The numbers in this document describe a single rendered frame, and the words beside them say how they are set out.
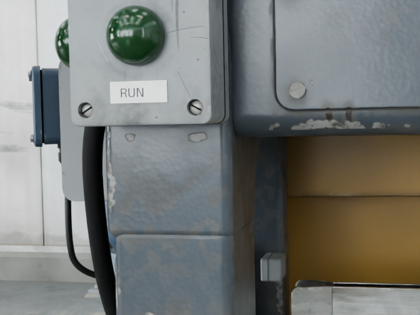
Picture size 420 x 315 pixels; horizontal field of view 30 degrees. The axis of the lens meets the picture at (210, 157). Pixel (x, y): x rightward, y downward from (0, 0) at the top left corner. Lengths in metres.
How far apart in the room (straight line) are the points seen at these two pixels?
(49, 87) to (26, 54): 5.34
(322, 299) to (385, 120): 0.21
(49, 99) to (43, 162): 5.29
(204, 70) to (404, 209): 0.37
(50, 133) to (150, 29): 0.53
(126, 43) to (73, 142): 0.50
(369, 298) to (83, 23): 0.31
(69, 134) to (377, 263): 0.37
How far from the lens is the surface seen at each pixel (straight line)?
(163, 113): 0.39
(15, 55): 6.28
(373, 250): 0.73
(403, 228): 0.73
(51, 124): 0.90
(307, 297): 0.60
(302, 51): 0.43
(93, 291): 5.63
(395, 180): 0.67
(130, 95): 0.40
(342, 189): 0.67
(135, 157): 0.45
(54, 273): 6.22
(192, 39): 0.39
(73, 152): 0.88
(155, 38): 0.39
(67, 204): 0.95
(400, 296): 0.60
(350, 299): 0.60
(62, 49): 0.42
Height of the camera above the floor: 1.24
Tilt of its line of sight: 3 degrees down
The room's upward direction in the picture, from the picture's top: 1 degrees counter-clockwise
